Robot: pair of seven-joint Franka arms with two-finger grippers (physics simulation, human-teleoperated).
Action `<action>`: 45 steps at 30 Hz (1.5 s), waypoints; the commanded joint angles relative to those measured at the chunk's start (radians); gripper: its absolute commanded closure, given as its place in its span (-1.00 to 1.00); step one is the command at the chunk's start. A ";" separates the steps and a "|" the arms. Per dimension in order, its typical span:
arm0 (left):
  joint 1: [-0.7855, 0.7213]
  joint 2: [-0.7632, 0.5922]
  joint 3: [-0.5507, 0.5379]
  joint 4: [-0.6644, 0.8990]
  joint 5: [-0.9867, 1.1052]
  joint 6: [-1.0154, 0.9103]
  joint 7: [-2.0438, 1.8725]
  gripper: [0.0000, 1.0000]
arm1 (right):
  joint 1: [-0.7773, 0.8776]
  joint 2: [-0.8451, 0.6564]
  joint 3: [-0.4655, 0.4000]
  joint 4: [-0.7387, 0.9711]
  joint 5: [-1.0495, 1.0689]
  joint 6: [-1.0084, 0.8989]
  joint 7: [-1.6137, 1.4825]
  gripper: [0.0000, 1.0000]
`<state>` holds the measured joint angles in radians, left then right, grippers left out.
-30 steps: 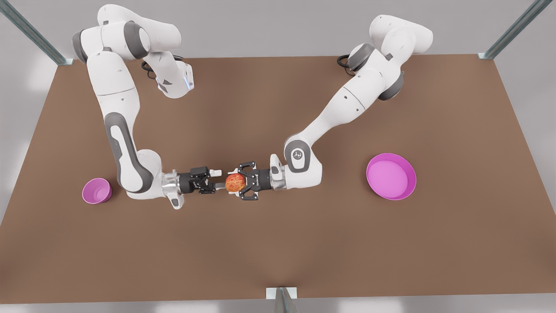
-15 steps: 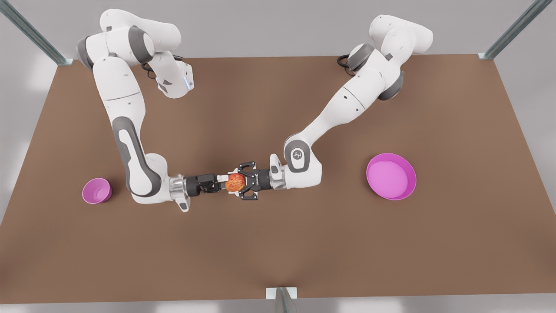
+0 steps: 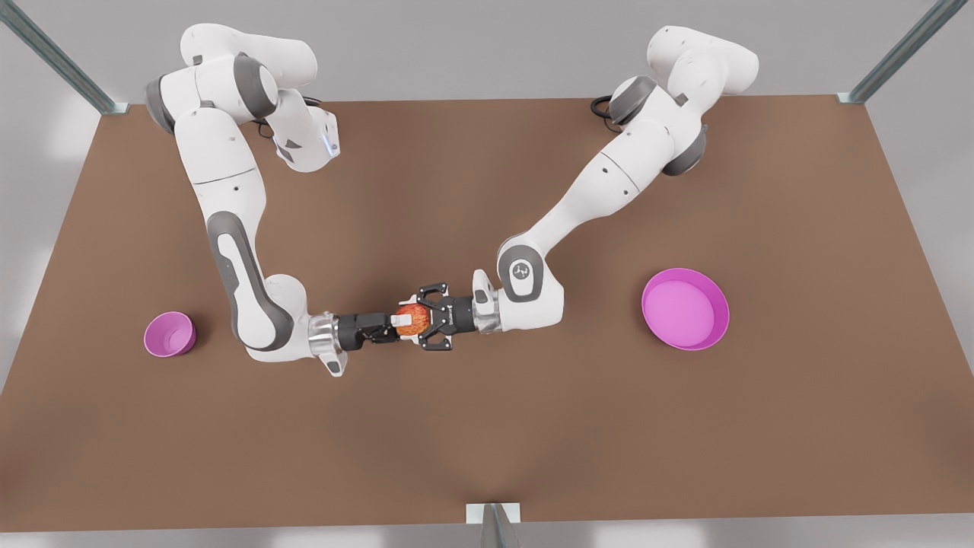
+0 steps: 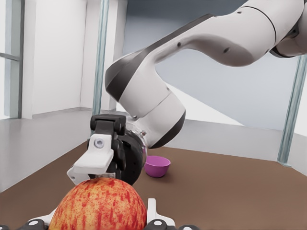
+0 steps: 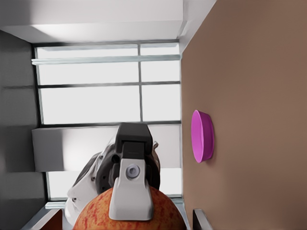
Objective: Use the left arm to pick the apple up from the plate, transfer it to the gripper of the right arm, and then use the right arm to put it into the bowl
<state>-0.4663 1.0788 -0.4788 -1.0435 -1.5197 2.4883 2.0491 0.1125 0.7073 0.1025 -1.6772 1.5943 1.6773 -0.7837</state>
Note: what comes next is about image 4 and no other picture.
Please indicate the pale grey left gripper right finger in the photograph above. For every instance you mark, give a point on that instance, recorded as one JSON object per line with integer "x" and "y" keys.
{"x": 152, "y": 210}

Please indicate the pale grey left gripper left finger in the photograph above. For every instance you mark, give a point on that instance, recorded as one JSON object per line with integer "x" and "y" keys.
{"x": 42, "y": 219}

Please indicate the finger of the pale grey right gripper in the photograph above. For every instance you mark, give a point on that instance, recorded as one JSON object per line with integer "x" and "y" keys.
{"x": 94, "y": 158}

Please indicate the red yellow apple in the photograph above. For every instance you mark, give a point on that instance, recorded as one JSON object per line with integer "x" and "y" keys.
{"x": 100, "y": 206}

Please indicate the purple bowl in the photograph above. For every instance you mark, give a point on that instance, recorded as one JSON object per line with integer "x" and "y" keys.
{"x": 157, "y": 166}

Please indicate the silver frame post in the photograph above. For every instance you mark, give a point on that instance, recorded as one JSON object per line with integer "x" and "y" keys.
{"x": 100, "y": 60}
{"x": 291, "y": 112}

